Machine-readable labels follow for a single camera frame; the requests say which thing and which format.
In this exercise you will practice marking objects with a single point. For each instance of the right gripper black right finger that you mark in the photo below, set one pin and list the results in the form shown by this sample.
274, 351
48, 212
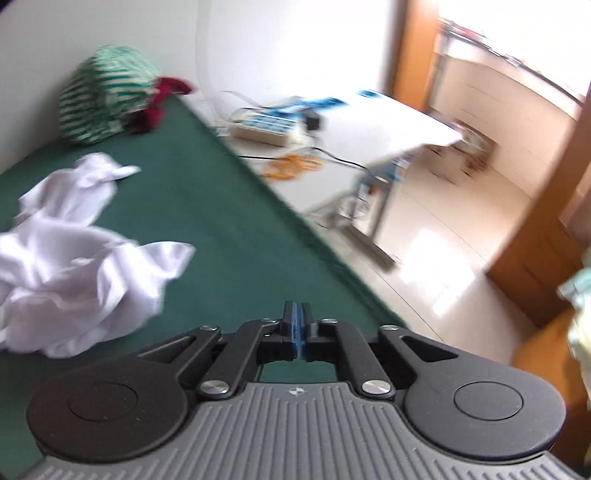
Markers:
462, 403

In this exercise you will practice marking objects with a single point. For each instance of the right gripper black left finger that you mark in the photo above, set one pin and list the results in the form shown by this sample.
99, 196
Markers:
123, 408

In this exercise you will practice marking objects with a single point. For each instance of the white polo shirt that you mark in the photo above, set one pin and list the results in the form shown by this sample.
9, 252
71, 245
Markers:
66, 284

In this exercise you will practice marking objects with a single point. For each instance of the green felt table cover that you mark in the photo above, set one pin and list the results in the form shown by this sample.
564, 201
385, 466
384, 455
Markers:
252, 255

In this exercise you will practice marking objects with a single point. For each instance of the dark red garment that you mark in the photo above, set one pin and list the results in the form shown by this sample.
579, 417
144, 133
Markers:
147, 119

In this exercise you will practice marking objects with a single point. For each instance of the white side desk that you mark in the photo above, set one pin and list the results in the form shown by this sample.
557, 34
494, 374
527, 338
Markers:
365, 142

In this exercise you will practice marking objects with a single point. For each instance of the white power strip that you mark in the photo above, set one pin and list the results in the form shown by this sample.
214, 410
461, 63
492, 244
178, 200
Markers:
258, 126

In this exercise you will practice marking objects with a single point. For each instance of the green white striped garment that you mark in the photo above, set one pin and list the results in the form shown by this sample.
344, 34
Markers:
105, 90

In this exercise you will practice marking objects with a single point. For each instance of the black power adapter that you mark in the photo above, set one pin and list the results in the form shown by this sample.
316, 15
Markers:
312, 120

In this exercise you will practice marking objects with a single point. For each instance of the wooden door frame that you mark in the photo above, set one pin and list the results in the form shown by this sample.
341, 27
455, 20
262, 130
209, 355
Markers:
542, 254

